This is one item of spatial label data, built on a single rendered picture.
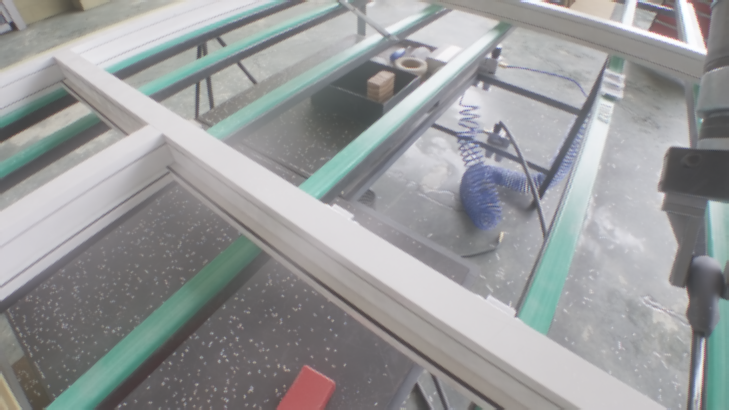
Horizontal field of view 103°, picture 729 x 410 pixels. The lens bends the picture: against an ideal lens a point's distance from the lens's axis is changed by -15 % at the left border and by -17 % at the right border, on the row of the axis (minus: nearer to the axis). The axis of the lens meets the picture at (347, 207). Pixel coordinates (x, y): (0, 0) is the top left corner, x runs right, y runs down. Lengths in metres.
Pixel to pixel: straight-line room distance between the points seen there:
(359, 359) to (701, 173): 0.55
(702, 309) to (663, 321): 1.35
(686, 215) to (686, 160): 0.07
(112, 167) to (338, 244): 0.35
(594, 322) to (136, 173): 1.57
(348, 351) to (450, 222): 1.09
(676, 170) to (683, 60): 0.77
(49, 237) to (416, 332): 0.49
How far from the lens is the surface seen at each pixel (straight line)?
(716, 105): 0.49
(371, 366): 0.66
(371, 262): 0.34
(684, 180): 0.48
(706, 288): 0.49
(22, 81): 1.08
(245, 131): 0.69
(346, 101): 1.11
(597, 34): 1.21
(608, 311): 1.69
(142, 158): 0.57
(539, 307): 0.45
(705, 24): 3.96
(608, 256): 1.87
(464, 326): 0.32
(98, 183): 0.57
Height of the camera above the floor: 1.22
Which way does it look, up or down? 48 degrees down
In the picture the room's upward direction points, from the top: 1 degrees counter-clockwise
